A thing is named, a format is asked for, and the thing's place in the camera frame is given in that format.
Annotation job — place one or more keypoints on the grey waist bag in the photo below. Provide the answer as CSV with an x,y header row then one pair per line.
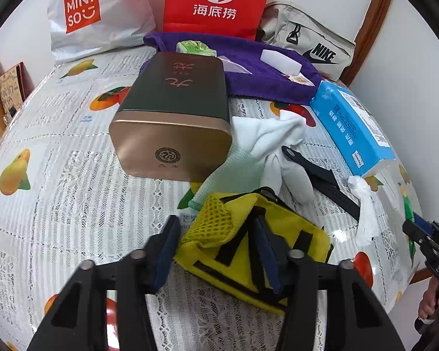
x,y
307,44

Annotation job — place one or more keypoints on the white plastic wrapper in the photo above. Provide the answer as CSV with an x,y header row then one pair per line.
x,y
364,204

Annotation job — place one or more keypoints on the white foam block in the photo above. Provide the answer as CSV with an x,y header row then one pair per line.
x,y
281,60

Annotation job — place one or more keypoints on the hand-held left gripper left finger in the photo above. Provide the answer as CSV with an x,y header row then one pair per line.
x,y
164,252

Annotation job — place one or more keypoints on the white plastic shopping bag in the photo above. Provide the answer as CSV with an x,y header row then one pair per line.
x,y
95,11

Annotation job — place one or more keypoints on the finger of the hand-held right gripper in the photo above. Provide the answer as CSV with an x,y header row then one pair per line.
x,y
422,223
411,233

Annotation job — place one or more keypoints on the small green tissue pack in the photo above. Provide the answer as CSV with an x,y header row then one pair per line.
x,y
194,47

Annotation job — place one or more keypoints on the fruit print sachet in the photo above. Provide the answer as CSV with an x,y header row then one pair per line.
x,y
300,79

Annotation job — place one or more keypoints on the blue tissue pack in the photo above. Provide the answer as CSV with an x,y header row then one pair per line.
x,y
355,124

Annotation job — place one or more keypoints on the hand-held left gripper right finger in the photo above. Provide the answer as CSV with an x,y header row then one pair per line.
x,y
269,256

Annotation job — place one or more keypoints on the wooden door frame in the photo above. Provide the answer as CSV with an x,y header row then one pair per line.
x,y
373,18

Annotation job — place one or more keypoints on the white glove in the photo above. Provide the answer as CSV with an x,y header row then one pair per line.
x,y
278,142

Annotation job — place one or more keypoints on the person's right hand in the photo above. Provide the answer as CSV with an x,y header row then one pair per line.
x,y
430,303

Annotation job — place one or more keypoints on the dark green tin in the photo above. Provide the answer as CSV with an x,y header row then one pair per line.
x,y
175,117

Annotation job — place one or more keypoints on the red paper bag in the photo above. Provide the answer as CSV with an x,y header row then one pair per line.
x,y
216,0

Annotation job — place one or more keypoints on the yellow mesh pouch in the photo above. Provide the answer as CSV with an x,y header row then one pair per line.
x,y
241,256

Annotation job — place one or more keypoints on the purple fabric tray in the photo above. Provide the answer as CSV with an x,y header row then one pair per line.
x,y
256,73

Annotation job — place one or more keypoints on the brown patterned book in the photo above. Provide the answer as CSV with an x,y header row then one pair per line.
x,y
11,87

